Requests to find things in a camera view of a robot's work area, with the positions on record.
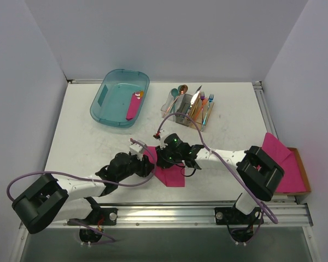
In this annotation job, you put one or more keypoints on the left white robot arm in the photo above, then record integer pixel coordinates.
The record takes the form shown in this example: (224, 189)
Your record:
(57, 196)

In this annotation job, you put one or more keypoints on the teal spoon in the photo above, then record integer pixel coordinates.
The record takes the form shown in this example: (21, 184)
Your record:
(175, 93)

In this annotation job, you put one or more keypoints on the orange fork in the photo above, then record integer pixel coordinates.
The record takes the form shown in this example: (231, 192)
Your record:
(204, 102)

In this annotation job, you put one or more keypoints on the brown napkin tray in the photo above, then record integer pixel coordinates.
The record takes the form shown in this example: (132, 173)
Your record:
(302, 169)

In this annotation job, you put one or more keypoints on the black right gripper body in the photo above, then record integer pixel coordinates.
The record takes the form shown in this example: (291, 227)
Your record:
(160, 159)

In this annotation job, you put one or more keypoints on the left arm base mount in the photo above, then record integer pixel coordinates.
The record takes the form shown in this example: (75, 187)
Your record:
(104, 215)

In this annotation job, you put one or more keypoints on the purple fork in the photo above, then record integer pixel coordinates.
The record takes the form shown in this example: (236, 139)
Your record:
(202, 96)

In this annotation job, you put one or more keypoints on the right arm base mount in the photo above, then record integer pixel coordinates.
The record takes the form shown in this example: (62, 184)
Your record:
(231, 216)

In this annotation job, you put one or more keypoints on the pink paper napkin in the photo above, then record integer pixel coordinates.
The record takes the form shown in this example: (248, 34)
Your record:
(171, 177)

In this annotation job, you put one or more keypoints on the blue iridescent fork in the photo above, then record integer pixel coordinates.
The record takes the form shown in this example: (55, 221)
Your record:
(210, 100)

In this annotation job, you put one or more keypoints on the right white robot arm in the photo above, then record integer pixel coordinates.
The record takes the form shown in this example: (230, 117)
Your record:
(254, 169)

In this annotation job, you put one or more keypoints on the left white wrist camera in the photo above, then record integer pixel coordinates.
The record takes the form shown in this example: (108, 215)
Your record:
(137, 149)

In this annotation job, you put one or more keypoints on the clear acrylic utensil organizer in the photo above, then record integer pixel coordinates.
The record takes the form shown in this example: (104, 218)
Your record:
(197, 107)

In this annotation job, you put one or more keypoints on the copper spoon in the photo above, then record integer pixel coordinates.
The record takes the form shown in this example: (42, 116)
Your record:
(182, 89)

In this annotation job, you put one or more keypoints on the silver knife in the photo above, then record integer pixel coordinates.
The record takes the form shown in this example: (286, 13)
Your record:
(193, 100)

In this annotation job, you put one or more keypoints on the pink napkin stack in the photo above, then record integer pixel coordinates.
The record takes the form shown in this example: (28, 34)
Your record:
(292, 181)

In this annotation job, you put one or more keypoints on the aluminium frame rail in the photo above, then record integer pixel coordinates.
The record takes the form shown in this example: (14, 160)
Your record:
(162, 215)

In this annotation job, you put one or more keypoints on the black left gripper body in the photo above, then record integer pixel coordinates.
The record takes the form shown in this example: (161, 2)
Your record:
(148, 167)

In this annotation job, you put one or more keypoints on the rolled pink napkin bundle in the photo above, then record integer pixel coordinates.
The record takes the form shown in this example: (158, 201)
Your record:
(134, 105)

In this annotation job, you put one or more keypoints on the teal plastic bin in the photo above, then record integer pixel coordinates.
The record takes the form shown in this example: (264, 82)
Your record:
(113, 97)

